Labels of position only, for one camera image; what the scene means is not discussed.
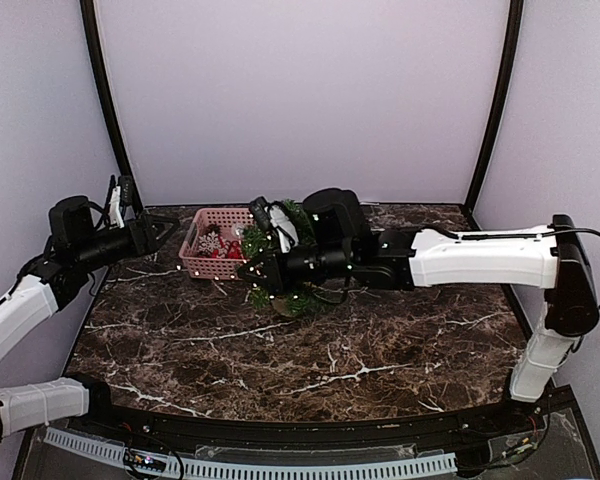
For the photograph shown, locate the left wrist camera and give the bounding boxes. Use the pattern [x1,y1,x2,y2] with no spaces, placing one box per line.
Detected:
[103,175,136,229]

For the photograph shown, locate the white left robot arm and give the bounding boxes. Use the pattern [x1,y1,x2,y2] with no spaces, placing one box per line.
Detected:
[0,195,180,443]

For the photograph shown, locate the small green christmas tree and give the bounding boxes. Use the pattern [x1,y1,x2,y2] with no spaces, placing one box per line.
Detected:
[242,199,333,317]

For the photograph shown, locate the white slotted cable duct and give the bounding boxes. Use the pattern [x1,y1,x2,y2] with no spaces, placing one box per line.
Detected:
[43,427,458,479]

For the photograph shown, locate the fairy light string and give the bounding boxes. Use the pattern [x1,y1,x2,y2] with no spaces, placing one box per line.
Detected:
[242,205,331,311]

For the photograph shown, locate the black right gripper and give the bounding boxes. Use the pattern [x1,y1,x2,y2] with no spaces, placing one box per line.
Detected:
[236,242,354,297]

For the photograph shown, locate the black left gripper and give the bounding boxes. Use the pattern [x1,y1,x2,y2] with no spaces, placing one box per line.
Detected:
[74,214,180,272]

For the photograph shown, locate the white snowflake ornament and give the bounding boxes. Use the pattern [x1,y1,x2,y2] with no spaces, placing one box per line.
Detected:
[198,231,225,257]

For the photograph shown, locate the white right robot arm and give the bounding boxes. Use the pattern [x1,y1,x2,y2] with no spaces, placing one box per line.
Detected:
[237,188,600,434]

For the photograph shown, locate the pink plastic basket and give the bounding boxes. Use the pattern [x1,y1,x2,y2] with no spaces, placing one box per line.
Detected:
[179,207,254,281]

